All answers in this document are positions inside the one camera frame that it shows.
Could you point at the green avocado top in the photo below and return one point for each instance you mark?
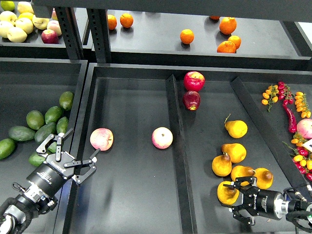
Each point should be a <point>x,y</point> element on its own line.
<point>66,100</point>

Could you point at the green avocado upper middle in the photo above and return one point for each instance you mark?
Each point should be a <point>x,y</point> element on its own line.
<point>53,114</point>

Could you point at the red chili pepper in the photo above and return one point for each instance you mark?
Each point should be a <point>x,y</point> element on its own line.
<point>292,124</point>

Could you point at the white label card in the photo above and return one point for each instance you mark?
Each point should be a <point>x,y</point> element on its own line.
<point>308,145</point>

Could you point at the pink apple left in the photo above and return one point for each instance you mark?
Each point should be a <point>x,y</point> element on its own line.
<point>102,138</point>

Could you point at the dark avocado left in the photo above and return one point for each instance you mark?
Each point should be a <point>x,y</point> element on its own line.
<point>21,133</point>

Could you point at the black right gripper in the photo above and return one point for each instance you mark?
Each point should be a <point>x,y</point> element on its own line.
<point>257,202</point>

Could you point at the dark avocado centre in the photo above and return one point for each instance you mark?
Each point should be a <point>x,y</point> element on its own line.
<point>43,132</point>

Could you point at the red apple on shelf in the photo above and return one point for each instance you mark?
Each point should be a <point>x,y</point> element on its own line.
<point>49,36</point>

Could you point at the yellow pear left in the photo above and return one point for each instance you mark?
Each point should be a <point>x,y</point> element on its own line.
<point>222,165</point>

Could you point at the pink apple right edge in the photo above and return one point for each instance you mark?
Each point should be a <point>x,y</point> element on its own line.
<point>304,128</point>

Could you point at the orange cherry tomato bunch left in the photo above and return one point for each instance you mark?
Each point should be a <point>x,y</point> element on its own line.
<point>270,96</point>

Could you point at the dark green avocado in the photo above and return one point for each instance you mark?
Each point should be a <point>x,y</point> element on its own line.
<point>52,147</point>

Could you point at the black tray divider right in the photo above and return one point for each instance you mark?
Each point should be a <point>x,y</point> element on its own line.
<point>272,140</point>

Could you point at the yellow pear upper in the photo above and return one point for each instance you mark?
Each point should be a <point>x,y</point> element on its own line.
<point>235,128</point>

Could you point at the orange cherry tomato bunch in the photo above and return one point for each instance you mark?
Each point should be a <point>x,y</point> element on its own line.
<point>301,105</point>
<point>270,96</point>

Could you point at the bright red apple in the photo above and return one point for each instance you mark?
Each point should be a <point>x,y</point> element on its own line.
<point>194,81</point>

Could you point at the bright green avocado edge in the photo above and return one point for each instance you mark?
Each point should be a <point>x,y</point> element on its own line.
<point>7,147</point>

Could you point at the red cherry tomato bunch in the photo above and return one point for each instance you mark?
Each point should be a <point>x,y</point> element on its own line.
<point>285,93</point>

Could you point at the pink apple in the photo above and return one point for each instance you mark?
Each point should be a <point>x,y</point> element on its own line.
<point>162,137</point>
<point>102,138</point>

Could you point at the pale yellow apple front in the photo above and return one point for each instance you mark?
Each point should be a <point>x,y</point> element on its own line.
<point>17,35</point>

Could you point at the mixed cherry tomato bunch lower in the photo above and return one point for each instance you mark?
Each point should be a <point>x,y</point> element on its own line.
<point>301,157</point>

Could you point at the yellow pear right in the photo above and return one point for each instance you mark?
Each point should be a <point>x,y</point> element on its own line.
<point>264,178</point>

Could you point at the yellow pear middle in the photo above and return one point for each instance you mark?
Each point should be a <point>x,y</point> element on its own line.
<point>236,151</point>

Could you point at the yellow pear with brown top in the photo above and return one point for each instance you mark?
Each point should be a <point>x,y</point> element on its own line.
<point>227,195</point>

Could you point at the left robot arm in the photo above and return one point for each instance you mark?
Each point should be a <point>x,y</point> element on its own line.
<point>17,213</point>

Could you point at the green avocado bottom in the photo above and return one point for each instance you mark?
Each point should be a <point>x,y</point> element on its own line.
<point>35,159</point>

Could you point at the black tray divider left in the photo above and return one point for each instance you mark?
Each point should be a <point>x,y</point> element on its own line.
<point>182,173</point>

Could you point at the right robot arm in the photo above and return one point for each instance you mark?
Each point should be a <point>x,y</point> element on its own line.
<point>299,211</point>

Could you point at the pink apple centre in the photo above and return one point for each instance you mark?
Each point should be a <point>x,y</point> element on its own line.
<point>162,137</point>

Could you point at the dark red apple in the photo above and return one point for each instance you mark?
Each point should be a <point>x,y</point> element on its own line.
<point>191,100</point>

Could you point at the green avocado round left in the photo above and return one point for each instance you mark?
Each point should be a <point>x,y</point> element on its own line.
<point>35,119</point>

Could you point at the black upper left shelf tray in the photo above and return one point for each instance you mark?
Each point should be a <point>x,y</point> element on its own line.
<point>33,47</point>

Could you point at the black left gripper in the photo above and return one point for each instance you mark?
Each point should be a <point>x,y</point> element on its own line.
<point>60,166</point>

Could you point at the black centre tray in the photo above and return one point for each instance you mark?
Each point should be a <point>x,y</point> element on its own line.
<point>134,188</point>

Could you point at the green avocado narrow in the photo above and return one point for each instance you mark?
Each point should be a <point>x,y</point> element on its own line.
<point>62,125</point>

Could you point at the orange cherry tomato bunch right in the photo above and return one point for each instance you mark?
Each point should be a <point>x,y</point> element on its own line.
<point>301,105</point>

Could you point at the black tray divider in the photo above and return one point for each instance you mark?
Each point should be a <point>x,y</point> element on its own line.
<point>272,140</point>
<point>182,173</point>

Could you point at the black perforated post left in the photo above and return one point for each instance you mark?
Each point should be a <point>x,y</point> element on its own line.
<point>69,28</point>

